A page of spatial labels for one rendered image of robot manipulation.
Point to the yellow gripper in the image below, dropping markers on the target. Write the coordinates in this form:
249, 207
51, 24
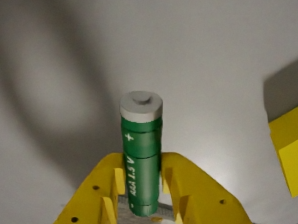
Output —
197, 198

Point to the green aaa battery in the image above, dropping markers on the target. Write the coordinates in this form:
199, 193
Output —
141, 128

